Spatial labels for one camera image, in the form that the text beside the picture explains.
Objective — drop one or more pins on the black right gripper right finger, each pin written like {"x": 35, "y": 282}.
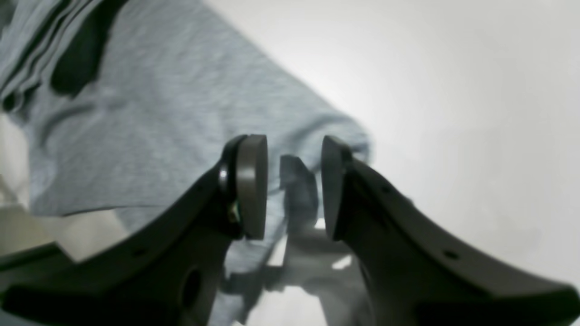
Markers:
{"x": 418, "y": 274}

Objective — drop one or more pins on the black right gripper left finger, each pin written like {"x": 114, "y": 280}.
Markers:
{"x": 168, "y": 273}

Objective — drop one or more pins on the grey t-shirt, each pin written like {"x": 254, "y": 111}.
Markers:
{"x": 125, "y": 104}

